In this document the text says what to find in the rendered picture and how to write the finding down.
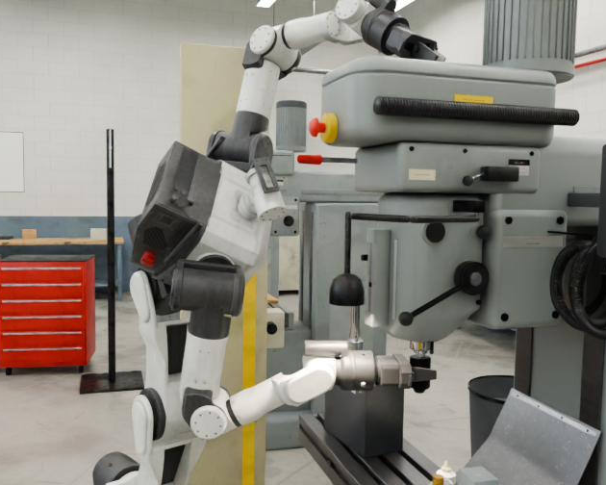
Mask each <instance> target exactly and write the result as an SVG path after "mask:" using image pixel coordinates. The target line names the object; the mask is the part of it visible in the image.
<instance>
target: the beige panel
mask: <svg viewBox="0 0 606 485"><path fill-rule="evenodd" d="M244 52H245V48H238V47H228V46H217V45H206V44H195V43H181V45H180V143H181V144H183V145H185V146H187V147H189V148H191V149H193V150H195V151H197V152H199V153H201V154H203V155H205V156H206V152H207V146H208V141H209V138H210V136H211V134H212V132H214V131H215V130H222V131H225V132H232V127H233V123H234V118H235V114H236V109H237V106H238V102H239V97H240V89H241V85H242V80H243V76H244V71H245V69H244V68H243V66H242V61H243V56H244ZM224 316H226V317H230V318H231V324H230V331H229V337H228V342H227V345H226V349H225V355H224V362H223V363H224V364H223V368H222V374H221V383H220V384H221V385H223V386H224V387H225V388H226V389H227V390H228V392H229V394H230V397H231V396H233V395H235V394H237V393H239V392H241V391H243V390H245V389H248V388H252V387H254V386H256V385H258V384H260V383H262V382H264V381H266V320H267V253H266V259H265V263H264V265H263V266H262V267H261V268H260V269H259V270H258V271H257V272H256V274H255V275H254V276H253V277H252V278H251V279H250V280H249V281H248V282H247V283H246V284H245V289H244V299H243V304H242V309H241V313H240V315H239V316H238V317H232V316H231V315H224ZM188 485H265V414H264V415H263V416H262V417H260V418H259V419H258V420H256V421H253V422H251V423H249V424H248V425H246V426H240V427H237V428H235V429H233V430H231V431H229V432H227V433H225V434H223V435H220V436H219V437H217V438H215V439H212V440H207V441H206V444H205V446H204V448H203V450H202V452H201V454H200V456H199V458H198V460H197V462H196V464H195V466H194V468H193V470H192V472H191V475H190V479H189V484H188Z"/></svg>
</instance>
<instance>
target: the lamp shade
mask: <svg viewBox="0 0 606 485"><path fill-rule="evenodd" d="M329 303H330V304H332V305H337V306H361V305H364V304H365V290H364V287H363V283H362V280H361V279H360V278H359V277H358V276H356V275H355V274H351V273H343V274H339V275H338V276H337V277H335V278H334V279H333V281H332V284H331V287H330V290H329Z"/></svg>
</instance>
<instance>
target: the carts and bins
mask: <svg viewBox="0 0 606 485"><path fill-rule="evenodd" d="M468 385H469V386H468ZM512 388H513V389H514V376H513V375H485V376H479V377H475V378H473V379H471V380H469V381H468V383H467V389H468V390H469V414H470V447H471V457H472V456H473V455H474V454H475V453H476V451H477V450H478V449H479V448H480V447H481V445H483V444H484V443H485V442H486V440H487V439H488V438H489V436H490V434H491V432H492V429H493V427H494V424H495V422H496V420H497V418H498V416H499V414H500V412H501V410H502V407H503V405H504V403H505V401H506V399H507V397H508V395H509V393H510V391H511V389H512Z"/></svg>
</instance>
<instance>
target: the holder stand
mask: <svg viewBox="0 0 606 485"><path fill-rule="evenodd" d="M403 417H404V389H399V387H381V386H376V384H374V387H373V390H372V391H362V392H361V393H359V391H343V390H342V389H341V388H340V387H339V385H334V387H333V389H332V390H331V391H328V392H326V393H325V414H324V428H325V429H326V430H327V431H328V432H330V433H331V434H333V435H334V436H335V437H337V438H338V439H339V440H341V441H342V442H343V443H345V444H346V445H347V446H349V447H351V448H352V449H353V450H355V451H356V452H357V453H359V454H360V455H361V456H363V457H364V458H367V457H371V456H376V455H381V454H386V453H391V452H396V451H400V450H402V448H403Z"/></svg>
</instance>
